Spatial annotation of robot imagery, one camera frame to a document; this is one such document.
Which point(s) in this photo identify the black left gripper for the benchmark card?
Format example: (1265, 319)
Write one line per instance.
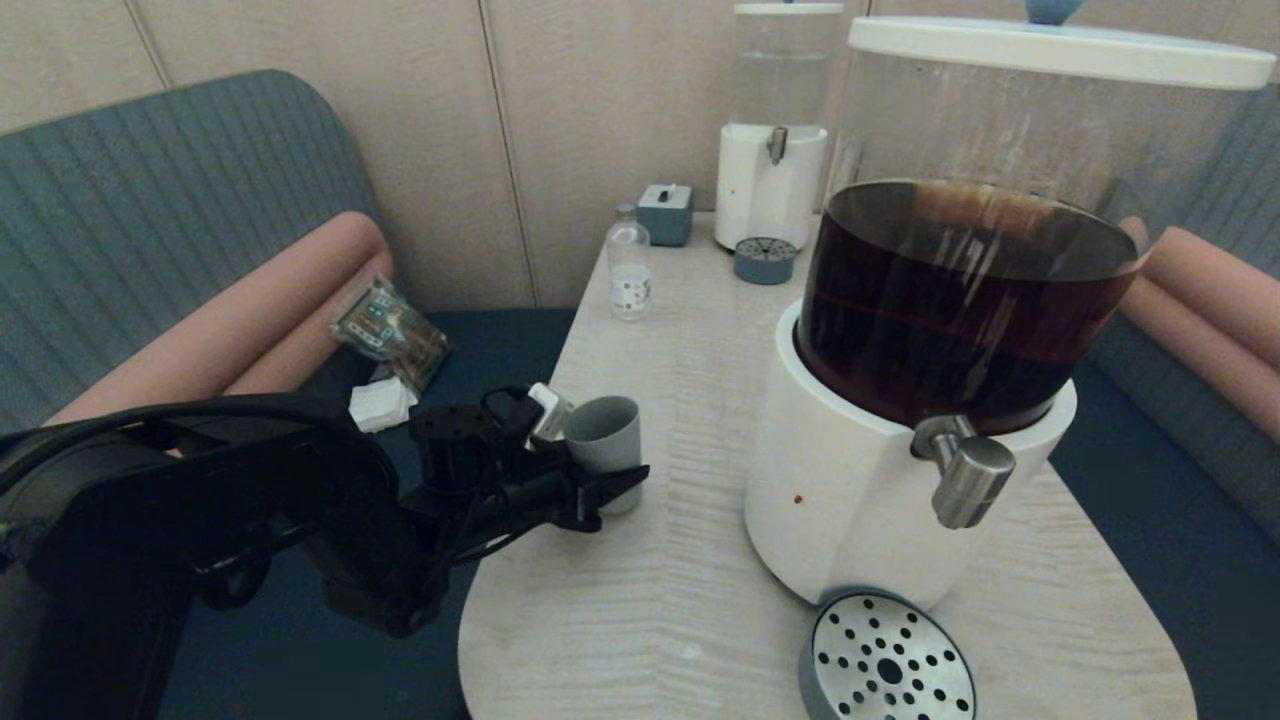
(540, 490)

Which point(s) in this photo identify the grey plastic cup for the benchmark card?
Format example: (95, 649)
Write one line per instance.
(610, 435)

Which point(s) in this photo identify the large metal dispenser tap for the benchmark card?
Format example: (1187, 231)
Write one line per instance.
(972, 475)

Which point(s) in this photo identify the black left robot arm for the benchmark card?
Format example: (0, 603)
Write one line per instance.
(150, 520)

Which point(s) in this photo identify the clear plastic bottle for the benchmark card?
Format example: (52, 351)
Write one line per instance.
(630, 278)

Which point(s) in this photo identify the large dark tea dispenser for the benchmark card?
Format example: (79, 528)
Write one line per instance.
(850, 480)

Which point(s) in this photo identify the white folded napkin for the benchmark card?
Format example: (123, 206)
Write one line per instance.
(382, 405)

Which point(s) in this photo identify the small blue perforated drip tray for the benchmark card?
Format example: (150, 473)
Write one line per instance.
(765, 263)

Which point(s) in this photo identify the green snack packet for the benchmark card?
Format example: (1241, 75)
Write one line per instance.
(390, 328)

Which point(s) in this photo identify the blue-grey square box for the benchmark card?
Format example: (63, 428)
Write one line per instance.
(665, 213)

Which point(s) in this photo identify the small clear water dispenser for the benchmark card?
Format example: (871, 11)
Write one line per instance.
(765, 190)

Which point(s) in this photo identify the pink bolster cushion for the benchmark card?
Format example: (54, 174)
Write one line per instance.
(300, 355)
(1200, 350)
(1230, 300)
(230, 320)

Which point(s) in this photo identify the small metal dispenser tap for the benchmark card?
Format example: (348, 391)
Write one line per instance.
(776, 145)

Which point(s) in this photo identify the small white dispenser lid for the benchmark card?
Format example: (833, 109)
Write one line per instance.
(788, 8)

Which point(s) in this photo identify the teal sofa bench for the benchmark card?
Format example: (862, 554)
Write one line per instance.
(150, 180)
(1180, 560)

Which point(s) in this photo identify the large white dispenser lid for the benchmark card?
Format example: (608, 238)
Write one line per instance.
(1050, 52)

